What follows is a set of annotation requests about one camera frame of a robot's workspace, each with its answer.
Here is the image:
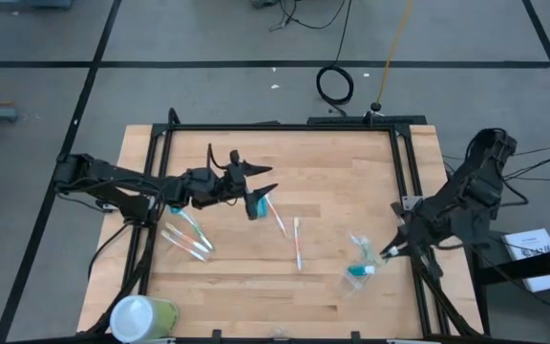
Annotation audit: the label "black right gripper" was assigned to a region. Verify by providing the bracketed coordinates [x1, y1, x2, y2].
[380, 201, 448, 281]

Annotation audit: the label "black side stand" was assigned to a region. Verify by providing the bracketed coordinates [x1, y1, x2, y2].
[460, 228, 550, 321]

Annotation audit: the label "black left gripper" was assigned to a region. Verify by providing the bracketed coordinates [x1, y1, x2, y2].
[186, 150, 280, 221]

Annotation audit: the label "black left wrist camera cable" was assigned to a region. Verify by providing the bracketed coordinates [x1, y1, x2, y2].
[205, 142, 232, 171]

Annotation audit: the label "black left arm base cable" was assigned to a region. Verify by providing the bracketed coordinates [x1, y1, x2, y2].
[87, 222, 131, 283]

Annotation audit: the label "green plastic cup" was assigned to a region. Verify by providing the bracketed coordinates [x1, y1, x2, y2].
[109, 294, 180, 344]

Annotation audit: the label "white paper booklet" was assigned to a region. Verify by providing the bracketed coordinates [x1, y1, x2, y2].
[501, 227, 550, 293]

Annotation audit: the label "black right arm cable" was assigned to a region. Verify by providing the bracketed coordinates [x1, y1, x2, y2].
[513, 141, 550, 158]
[501, 145, 550, 185]

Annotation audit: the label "bagged teal toothbrush heads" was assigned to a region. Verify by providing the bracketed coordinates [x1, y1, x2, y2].
[340, 230, 385, 298]

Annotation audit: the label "coiled black floor cable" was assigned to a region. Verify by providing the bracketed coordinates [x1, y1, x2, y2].
[315, 0, 355, 116]

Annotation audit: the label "black aluminium table frame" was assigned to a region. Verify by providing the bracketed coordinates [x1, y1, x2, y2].
[76, 107, 486, 344]

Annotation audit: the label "yellow hanging cable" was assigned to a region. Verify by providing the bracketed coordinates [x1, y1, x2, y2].
[372, 0, 414, 111]

